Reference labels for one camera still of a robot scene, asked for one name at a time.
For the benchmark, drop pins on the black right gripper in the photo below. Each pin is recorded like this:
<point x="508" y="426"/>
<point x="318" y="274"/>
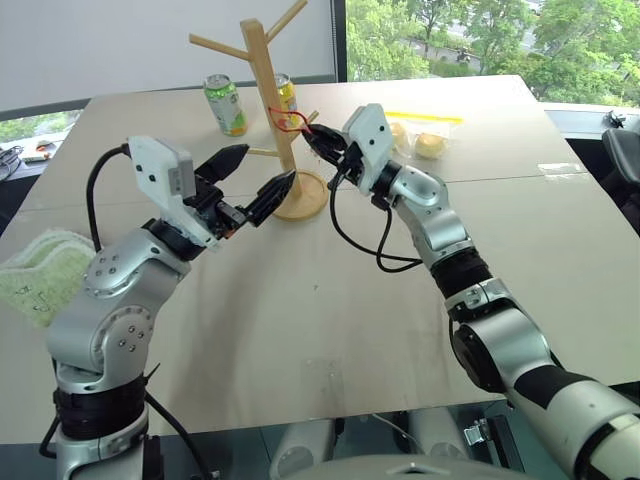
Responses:
<point x="352" y="162"/>

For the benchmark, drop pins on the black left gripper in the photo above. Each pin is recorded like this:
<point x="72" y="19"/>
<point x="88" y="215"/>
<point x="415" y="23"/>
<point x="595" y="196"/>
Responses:
<point x="217" y="212"/>

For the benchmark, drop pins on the red rubber band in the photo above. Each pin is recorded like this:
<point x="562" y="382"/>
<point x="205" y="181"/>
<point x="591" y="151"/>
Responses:
<point x="302" y="116"/>

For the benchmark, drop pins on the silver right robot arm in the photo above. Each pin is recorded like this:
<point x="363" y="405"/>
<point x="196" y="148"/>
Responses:
<point x="435" y="220"/>

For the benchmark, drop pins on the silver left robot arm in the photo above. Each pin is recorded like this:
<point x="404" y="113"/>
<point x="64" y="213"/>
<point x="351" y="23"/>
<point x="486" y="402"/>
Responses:
<point x="110" y="300"/>

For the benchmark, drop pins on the wooden tree stand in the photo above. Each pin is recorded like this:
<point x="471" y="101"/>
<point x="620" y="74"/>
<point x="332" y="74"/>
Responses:
<point x="265" y="90"/>

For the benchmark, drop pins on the yellow drink can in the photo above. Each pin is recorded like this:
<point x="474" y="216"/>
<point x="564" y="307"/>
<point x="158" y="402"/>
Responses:
<point x="287" y="97"/>

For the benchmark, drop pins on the round yellow bun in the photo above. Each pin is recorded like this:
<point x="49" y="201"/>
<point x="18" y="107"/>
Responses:
<point x="430" y="146"/>
<point x="398" y="136"/>

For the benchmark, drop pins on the green drink can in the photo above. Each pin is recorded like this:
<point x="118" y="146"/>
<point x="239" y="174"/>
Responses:
<point x="227" y="107"/>

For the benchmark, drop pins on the clear zip bag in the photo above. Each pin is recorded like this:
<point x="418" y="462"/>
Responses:
<point x="425" y="127"/>

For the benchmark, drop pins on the pale green knitted cloth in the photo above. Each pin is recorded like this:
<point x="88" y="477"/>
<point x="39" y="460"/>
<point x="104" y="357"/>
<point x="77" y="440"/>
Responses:
<point x="45" y="280"/>

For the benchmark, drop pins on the silver robot thigh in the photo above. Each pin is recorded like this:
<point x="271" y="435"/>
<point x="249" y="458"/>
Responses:
<point x="437" y="432"/>
<point x="302" y="447"/>

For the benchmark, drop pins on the small black desk object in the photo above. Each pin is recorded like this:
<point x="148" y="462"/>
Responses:
<point x="616" y="118"/>

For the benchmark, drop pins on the black office chair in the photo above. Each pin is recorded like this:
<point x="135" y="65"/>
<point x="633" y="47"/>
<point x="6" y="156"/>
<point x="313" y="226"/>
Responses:
<point x="625" y="165"/>

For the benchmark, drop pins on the silver robot torso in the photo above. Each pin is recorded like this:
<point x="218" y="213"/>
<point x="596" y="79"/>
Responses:
<point x="410" y="470"/>

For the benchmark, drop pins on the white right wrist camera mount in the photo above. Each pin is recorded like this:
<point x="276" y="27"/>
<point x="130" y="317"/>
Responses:
<point x="370" y="135"/>

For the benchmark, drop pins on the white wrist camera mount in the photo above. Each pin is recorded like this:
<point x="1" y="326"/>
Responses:
<point x="370" y="135"/>
<point x="160" y="172"/>

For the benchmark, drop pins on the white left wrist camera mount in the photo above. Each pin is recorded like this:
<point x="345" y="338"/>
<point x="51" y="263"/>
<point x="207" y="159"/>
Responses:
<point x="160" y="172"/>

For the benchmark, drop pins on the black window frame post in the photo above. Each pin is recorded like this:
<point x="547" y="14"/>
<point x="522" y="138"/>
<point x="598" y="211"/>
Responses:
<point x="340" y="40"/>

